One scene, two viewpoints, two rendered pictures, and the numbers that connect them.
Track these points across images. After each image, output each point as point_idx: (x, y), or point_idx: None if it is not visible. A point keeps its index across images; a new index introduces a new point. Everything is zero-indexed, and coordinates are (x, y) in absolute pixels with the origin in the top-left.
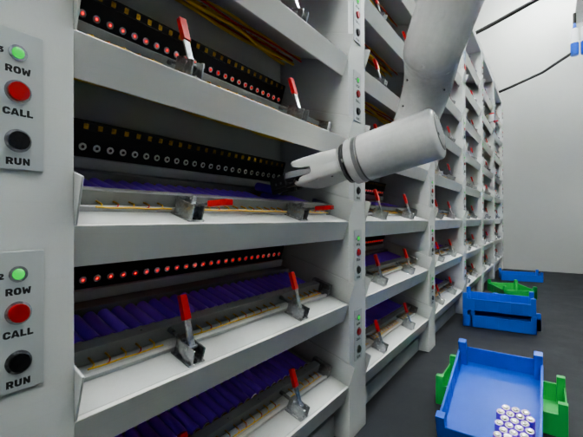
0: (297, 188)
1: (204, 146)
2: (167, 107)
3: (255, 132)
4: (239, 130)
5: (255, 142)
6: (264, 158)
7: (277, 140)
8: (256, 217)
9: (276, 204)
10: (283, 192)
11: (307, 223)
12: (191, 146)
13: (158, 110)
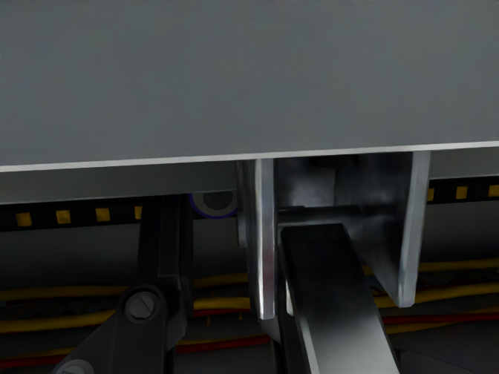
0: (163, 294)
1: (436, 201)
2: (455, 232)
3: (235, 304)
4: (200, 246)
5: (114, 234)
6: (121, 223)
7: (47, 289)
8: None
9: (434, 157)
10: (188, 197)
11: (362, 127)
12: (486, 191)
13: (483, 222)
